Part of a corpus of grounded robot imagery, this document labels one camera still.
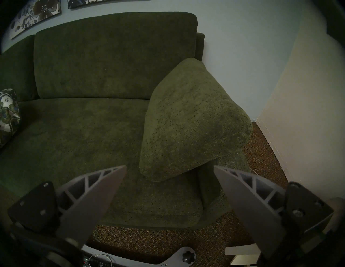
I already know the white looped cable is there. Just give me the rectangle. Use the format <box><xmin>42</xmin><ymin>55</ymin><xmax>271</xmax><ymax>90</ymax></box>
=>
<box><xmin>88</xmin><ymin>254</ymin><xmax>112</xmax><ymax>267</ymax></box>

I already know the floral canvas with brown leaves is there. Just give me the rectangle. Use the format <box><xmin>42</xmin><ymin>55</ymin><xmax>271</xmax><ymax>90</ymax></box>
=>
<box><xmin>67</xmin><ymin>0</ymin><xmax>108</xmax><ymax>8</ymax></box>

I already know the floral canvas with brown flower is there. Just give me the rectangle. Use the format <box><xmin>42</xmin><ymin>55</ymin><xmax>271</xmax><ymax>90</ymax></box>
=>
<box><xmin>9</xmin><ymin>0</ymin><xmax>62</xmax><ymax>39</ymax></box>

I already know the green blue patterned throw pillow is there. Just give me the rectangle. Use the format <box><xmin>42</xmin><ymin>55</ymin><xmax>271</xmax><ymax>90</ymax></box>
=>
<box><xmin>0</xmin><ymin>88</ymin><xmax>21</xmax><ymax>147</ymax></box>

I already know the dark green fabric sofa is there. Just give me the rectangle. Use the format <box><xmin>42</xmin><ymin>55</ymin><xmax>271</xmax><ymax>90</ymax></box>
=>
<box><xmin>0</xmin><ymin>11</ymin><xmax>254</xmax><ymax>229</ymax></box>

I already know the black base knob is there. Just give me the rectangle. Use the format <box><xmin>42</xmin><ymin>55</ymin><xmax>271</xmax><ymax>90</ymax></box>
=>
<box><xmin>182</xmin><ymin>250</ymin><xmax>196</xmax><ymax>264</ymax></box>

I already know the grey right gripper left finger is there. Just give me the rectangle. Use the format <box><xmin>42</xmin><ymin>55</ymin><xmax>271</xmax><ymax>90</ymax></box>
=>
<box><xmin>8</xmin><ymin>165</ymin><xmax>127</xmax><ymax>248</ymax></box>

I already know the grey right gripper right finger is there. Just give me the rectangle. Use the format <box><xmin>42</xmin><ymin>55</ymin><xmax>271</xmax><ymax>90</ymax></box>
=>
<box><xmin>214</xmin><ymin>165</ymin><xmax>334</xmax><ymax>260</ymax></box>

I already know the grey robot mobile base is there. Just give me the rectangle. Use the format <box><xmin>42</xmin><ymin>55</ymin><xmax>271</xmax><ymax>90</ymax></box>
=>
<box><xmin>81</xmin><ymin>244</ymin><xmax>197</xmax><ymax>267</ymax></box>

